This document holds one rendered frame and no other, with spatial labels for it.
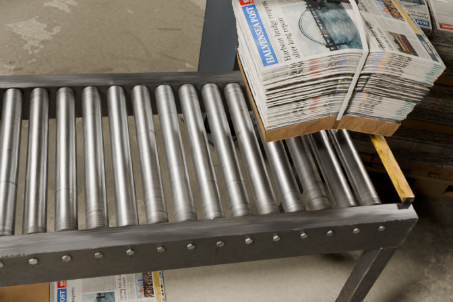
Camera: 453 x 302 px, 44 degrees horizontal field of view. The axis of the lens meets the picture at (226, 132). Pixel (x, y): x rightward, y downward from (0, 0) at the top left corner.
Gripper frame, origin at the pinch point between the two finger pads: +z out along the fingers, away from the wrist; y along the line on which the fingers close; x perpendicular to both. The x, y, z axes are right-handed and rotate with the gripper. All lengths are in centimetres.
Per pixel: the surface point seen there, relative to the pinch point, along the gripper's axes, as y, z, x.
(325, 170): 49, 5, 14
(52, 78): 54, -61, -22
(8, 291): 134, -75, -2
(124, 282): 131, -36, -1
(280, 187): 50, -8, 18
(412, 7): 43, 58, -52
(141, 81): 52, -37, -20
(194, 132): 51, -26, 0
